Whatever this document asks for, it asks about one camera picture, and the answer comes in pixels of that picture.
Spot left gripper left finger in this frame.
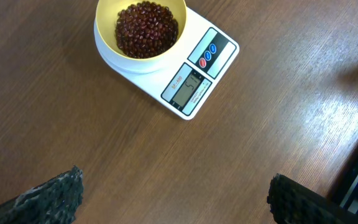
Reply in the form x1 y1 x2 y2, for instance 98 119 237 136
0 166 84 224

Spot red beans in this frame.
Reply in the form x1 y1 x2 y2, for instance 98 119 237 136
115 1 179 59

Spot yellow plastic bowl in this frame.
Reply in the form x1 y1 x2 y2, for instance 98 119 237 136
95 0 189 62

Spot white digital kitchen scale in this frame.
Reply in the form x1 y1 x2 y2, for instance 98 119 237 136
94 8 239 120

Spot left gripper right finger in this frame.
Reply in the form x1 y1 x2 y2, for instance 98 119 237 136
267 174 358 224

